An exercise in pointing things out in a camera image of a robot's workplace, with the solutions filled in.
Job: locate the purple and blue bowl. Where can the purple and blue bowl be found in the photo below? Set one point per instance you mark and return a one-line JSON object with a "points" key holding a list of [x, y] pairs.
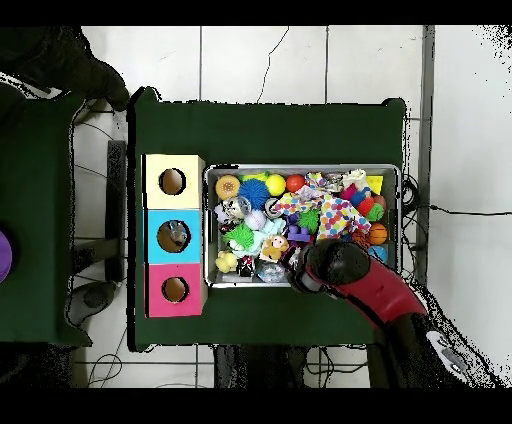
{"points": [[3, 256]]}

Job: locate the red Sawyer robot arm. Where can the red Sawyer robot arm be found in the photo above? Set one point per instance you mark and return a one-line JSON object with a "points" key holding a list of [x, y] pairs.
{"points": [[384, 288]]}

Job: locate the shallow clear mesh bin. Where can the shallow clear mesh bin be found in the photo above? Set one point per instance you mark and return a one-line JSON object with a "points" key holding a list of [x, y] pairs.
{"points": [[302, 168]]}

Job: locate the wooden box with three holes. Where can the wooden box with three holes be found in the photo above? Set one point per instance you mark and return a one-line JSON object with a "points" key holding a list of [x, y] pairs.
{"points": [[173, 218]]}

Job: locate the tan plush animal toy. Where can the tan plush animal toy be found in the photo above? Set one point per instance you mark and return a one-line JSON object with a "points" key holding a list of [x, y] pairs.
{"points": [[274, 246]]}

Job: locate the purple toy building block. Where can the purple toy building block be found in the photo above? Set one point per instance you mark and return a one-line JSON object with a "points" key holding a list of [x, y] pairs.
{"points": [[298, 234]]}

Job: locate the green spiky rubber ball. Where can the green spiky rubber ball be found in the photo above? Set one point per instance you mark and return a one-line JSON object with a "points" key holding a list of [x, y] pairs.
{"points": [[240, 236]]}

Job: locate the yellow rubber duck toy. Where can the yellow rubber duck toy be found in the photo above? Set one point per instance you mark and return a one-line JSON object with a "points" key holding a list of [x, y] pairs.
{"points": [[226, 261]]}

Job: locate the polka dot cloth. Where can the polka dot cloth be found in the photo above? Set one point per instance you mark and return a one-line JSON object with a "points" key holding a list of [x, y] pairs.
{"points": [[336, 216]]}

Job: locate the crushed silver drink can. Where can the crushed silver drink can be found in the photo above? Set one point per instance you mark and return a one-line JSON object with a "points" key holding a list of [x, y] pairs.
{"points": [[237, 207]]}

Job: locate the plain yellow ball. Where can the plain yellow ball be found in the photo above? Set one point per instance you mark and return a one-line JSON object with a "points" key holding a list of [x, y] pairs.
{"points": [[275, 185]]}

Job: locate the blue spiky rubber ball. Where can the blue spiky rubber ball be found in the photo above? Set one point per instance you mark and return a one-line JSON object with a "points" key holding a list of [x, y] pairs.
{"points": [[254, 192]]}

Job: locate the small red ball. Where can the small red ball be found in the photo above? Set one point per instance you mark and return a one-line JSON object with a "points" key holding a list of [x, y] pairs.
{"points": [[295, 182]]}

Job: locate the orange ball with cream dots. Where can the orange ball with cream dots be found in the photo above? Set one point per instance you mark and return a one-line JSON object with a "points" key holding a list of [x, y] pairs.
{"points": [[227, 186]]}

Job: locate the dark green table cloth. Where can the dark green table cloth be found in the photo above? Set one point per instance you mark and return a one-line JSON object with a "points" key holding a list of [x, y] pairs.
{"points": [[280, 128], [40, 200]]}

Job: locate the black panel stand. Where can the black panel stand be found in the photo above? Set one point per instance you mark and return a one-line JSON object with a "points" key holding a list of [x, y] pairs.
{"points": [[117, 208]]}

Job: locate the grey stand base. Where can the grey stand base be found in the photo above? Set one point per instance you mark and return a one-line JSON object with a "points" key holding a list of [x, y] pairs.
{"points": [[98, 298]]}

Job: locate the person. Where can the person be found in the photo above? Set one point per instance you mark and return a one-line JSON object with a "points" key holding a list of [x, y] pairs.
{"points": [[56, 60]]}

